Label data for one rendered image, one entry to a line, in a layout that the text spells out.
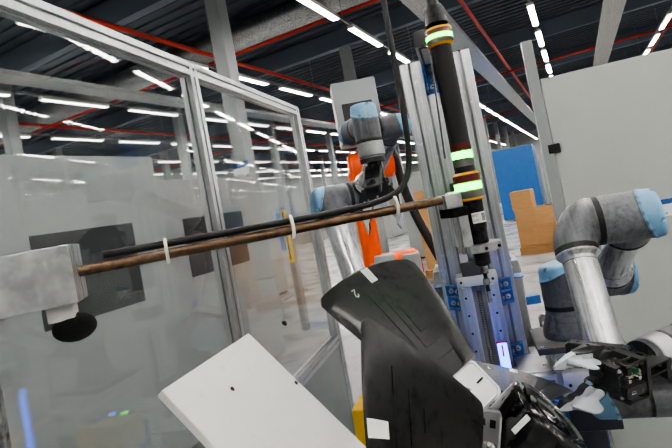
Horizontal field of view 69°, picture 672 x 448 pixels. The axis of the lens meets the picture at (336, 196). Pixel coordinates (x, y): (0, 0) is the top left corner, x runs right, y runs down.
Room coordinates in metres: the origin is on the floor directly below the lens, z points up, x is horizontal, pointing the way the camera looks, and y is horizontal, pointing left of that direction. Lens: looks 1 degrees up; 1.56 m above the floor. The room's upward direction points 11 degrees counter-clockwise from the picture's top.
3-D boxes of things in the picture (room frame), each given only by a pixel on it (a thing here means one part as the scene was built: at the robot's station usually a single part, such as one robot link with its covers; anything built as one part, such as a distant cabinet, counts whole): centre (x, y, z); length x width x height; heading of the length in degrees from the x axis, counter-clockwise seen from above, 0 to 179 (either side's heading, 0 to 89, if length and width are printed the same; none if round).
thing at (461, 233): (0.79, -0.20, 1.50); 0.09 x 0.07 x 0.10; 109
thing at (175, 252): (0.69, 0.08, 1.54); 0.54 x 0.01 x 0.01; 109
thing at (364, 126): (1.37, -0.12, 1.78); 0.09 x 0.08 x 0.11; 19
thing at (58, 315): (0.60, 0.35, 1.48); 0.05 x 0.04 x 0.05; 109
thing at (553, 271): (1.54, -0.65, 1.20); 0.13 x 0.12 x 0.14; 74
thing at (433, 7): (0.79, -0.21, 1.65); 0.04 x 0.04 x 0.46
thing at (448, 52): (0.79, -0.21, 1.68); 0.03 x 0.03 x 0.21
